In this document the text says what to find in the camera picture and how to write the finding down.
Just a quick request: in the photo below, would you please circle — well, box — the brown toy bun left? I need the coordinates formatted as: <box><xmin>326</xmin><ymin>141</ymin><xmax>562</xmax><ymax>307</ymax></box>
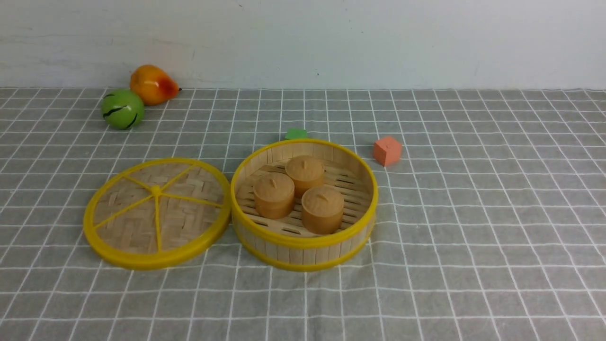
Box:
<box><xmin>253</xmin><ymin>172</ymin><xmax>295</xmax><ymax>219</ymax></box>

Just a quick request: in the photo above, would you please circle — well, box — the brown toy bun front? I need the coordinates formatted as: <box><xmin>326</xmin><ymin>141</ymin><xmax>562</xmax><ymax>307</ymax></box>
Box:
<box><xmin>301</xmin><ymin>185</ymin><xmax>345</xmax><ymax>235</ymax></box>

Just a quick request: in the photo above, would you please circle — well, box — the orange toy pear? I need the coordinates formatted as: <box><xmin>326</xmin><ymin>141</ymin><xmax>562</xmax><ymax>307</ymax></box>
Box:
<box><xmin>130</xmin><ymin>64</ymin><xmax>182</xmax><ymax>106</ymax></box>

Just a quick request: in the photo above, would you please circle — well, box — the yellow bamboo steamer basket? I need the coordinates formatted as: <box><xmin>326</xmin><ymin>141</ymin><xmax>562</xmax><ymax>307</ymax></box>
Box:
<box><xmin>230</xmin><ymin>139</ymin><xmax>379</xmax><ymax>271</ymax></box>

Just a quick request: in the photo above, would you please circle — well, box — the yellow woven steamer lid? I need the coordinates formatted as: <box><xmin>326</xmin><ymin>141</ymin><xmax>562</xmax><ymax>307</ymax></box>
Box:
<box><xmin>82</xmin><ymin>158</ymin><xmax>231</xmax><ymax>270</ymax></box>

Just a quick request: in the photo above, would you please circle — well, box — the brown toy bun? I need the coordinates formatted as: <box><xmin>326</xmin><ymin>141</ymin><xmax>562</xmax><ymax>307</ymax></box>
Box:
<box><xmin>253</xmin><ymin>172</ymin><xmax>295</xmax><ymax>219</ymax></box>
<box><xmin>285</xmin><ymin>155</ymin><xmax>325</xmax><ymax>198</ymax></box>
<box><xmin>301</xmin><ymin>185</ymin><xmax>345</xmax><ymax>235</ymax></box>

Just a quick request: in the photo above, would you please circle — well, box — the small green block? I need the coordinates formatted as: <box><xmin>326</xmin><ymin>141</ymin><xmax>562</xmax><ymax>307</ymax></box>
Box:
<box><xmin>284</xmin><ymin>128</ymin><xmax>308</xmax><ymax>140</ymax></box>

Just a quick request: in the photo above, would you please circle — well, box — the brown toy bun back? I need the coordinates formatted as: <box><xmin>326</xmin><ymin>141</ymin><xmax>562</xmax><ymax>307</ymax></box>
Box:
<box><xmin>285</xmin><ymin>155</ymin><xmax>325</xmax><ymax>198</ymax></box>

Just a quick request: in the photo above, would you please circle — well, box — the grey checked tablecloth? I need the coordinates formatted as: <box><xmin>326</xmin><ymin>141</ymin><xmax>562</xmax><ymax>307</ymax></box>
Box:
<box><xmin>0</xmin><ymin>88</ymin><xmax>606</xmax><ymax>341</ymax></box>

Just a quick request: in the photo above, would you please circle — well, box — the orange foam cube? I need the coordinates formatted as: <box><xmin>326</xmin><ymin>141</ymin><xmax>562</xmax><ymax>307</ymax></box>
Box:
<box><xmin>373</xmin><ymin>135</ymin><xmax>403</xmax><ymax>167</ymax></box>

